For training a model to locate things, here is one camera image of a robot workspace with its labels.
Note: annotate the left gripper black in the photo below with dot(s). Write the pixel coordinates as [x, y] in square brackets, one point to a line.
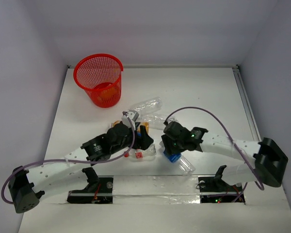
[140, 137]

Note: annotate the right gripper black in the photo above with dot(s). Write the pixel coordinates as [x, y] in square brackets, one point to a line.
[167, 141]

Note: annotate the blue label bottle white cap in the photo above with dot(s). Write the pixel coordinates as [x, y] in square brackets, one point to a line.
[177, 162]

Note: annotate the clear bottle red label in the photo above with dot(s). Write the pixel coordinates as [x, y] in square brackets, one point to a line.
[139, 155]

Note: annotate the orange bottle dark blue label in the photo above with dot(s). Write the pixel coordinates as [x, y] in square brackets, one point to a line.
[138, 126]

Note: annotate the clear bottle white cap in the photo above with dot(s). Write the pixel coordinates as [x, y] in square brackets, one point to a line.
[155, 120]
[148, 106]

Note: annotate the small orange juice bottle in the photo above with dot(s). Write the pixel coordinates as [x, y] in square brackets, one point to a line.
[106, 91]

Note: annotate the clear bottle blue label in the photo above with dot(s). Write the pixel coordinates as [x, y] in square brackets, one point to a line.
[137, 136]

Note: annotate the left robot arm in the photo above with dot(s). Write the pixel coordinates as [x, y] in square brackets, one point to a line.
[75, 174]

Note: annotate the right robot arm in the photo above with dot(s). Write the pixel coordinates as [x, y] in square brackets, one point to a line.
[262, 161]

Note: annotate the red mesh plastic bin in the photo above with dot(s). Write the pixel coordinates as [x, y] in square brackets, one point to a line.
[97, 69]

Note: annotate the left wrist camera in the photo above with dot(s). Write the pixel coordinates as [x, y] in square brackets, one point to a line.
[129, 118]

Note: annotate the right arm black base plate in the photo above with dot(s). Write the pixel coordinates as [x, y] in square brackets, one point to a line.
[212, 192]

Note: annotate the aluminium rail right edge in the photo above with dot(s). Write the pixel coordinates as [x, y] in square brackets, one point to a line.
[246, 104]

